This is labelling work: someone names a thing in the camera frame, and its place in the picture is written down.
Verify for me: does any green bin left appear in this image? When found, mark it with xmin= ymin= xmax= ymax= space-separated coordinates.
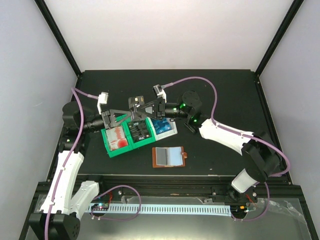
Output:
xmin=101 ymin=125 xmax=133 ymax=158

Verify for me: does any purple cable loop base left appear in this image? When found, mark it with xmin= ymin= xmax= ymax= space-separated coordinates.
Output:
xmin=88 ymin=184 xmax=142 ymax=222

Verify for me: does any white slotted cable duct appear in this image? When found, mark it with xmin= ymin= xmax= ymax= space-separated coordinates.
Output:
xmin=86 ymin=203 xmax=231 ymax=217

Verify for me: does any blue cards stack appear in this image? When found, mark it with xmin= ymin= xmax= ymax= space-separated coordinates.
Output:
xmin=151 ymin=118 xmax=172 ymax=135

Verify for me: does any red white cards stack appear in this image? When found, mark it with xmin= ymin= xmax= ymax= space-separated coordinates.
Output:
xmin=105 ymin=126 xmax=129 ymax=151

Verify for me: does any black frame post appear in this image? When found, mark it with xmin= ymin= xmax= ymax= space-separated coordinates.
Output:
xmin=34 ymin=0 xmax=82 ymax=78
xmin=254 ymin=0 xmax=305 ymax=76

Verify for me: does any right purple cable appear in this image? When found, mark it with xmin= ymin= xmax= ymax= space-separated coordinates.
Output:
xmin=161 ymin=76 xmax=292 ymax=177

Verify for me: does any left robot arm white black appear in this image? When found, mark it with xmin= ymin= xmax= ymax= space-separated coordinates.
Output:
xmin=29 ymin=101 xmax=124 ymax=240

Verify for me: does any black vip cards stack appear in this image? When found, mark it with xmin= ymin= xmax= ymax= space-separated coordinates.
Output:
xmin=127 ymin=120 xmax=151 ymax=143

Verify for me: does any brown leather card holder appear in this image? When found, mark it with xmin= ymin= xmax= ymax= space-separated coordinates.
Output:
xmin=152 ymin=146 xmax=188 ymax=168

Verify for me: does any green bin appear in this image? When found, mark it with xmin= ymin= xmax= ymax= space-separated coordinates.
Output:
xmin=123 ymin=117 xmax=156 ymax=150
xmin=101 ymin=125 xmax=133 ymax=158

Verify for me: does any small circuit board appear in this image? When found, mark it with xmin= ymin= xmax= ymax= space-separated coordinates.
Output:
xmin=91 ymin=203 xmax=109 ymax=211

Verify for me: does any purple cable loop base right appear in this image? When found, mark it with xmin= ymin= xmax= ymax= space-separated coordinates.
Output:
xmin=231 ymin=182 xmax=270 ymax=223

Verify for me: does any green bin middle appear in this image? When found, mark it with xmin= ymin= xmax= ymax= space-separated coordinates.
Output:
xmin=123 ymin=117 xmax=156 ymax=150

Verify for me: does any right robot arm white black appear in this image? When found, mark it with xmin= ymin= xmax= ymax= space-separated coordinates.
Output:
xmin=132 ymin=90 xmax=281 ymax=202

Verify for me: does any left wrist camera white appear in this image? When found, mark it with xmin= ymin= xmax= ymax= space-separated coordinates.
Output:
xmin=97 ymin=92 xmax=109 ymax=115

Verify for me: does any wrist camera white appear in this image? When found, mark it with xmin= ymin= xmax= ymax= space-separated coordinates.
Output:
xmin=97 ymin=92 xmax=109 ymax=115
xmin=153 ymin=84 xmax=167 ymax=104

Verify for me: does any white bin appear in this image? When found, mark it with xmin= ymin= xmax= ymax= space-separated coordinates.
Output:
xmin=150 ymin=118 xmax=178 ymax=141

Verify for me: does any right black frame post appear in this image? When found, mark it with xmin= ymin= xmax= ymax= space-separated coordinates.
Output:
xmin=254 ymin=0 xmax=305 ymax=76

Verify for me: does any left black frame post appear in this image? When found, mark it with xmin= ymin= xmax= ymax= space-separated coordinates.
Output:
xmin=34 ymin=0 xmax=82 ymax=78

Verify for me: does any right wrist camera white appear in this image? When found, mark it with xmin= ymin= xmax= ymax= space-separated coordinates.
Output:
xmin=153 ymin=84 xmax=167 ymax=104

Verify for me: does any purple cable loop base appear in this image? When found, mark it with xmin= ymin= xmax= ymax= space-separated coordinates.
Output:
xmin=88 ymin=184 xmax=142 ymax=222
xmin=231 ymin=182 xmax=270 ymax=223

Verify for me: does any black aluminium rail front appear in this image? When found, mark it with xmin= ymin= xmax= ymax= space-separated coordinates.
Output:
xmin=34 ymin=174 xmax=305 ymax=201

